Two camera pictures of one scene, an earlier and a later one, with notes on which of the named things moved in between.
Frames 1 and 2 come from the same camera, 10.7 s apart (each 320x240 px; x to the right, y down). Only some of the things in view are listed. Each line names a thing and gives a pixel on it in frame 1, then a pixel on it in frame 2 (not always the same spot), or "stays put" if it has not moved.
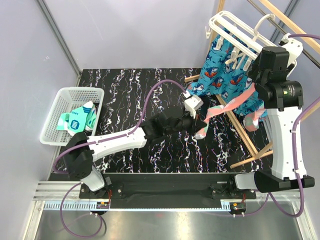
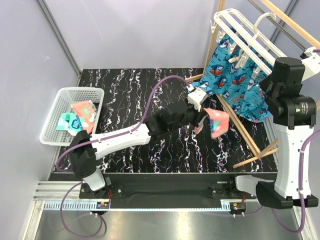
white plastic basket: (68, 99) stays put
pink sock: (250, 120) → (219, 122)
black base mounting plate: (169, 189) stays put
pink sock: (202, 132) → (86, 110)
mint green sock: (63, 123) stays put
